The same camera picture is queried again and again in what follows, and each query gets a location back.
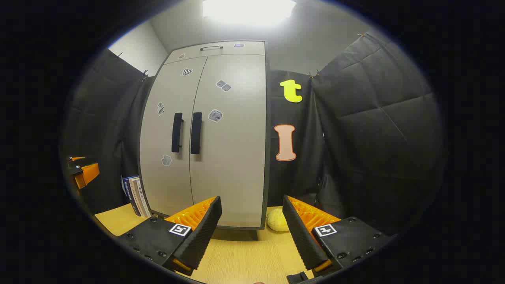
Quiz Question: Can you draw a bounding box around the blue book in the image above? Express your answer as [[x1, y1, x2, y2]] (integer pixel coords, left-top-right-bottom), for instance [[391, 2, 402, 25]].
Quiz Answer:
[[122, 176, 138, 215]]

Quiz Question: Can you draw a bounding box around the yellow round soft object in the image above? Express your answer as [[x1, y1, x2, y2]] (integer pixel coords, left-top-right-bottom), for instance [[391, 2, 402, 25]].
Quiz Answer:
[[267, 208, 290, 232]]

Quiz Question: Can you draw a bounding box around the black backdrop cloth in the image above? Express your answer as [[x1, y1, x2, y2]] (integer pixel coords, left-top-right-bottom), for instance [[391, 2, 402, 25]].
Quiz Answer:
[[59, 34, 448, 237]]

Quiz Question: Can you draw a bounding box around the grey double-door shoe cabinet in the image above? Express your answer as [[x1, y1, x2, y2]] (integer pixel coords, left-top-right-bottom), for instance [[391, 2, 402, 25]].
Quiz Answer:
[[139, 39, 271, 241]]

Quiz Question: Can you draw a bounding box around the white book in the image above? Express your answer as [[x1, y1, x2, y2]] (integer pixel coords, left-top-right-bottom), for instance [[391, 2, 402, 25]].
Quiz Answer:
[[138, 179, 152, 218]]

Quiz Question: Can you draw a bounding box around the black door handle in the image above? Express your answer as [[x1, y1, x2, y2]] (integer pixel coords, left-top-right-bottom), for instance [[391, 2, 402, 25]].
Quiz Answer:
[[190, 112, 203, 155], [171, 112, 184, 153]]

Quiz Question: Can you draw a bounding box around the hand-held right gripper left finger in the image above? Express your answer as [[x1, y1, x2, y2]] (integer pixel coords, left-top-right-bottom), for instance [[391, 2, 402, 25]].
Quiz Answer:
[[117, 196, 223, 277]]

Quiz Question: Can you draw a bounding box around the large ceiling light panel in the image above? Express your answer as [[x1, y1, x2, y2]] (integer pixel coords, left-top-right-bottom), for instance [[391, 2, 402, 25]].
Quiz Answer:
[[202, 0, 297, 22]]

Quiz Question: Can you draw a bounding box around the beige book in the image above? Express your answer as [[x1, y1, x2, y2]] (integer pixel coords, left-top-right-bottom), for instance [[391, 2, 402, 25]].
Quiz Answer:
[[129, 177, 147, 217]]

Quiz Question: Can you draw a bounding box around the grey shoe cabinet door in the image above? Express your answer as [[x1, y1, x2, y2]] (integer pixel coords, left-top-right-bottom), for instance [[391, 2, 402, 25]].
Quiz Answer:
[[189, 54, 267, 228], [140, 56, 208, 217]]

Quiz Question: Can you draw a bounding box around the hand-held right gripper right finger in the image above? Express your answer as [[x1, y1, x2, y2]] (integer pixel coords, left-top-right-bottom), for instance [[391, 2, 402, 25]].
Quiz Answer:
[[282, 195, 397, 277]]

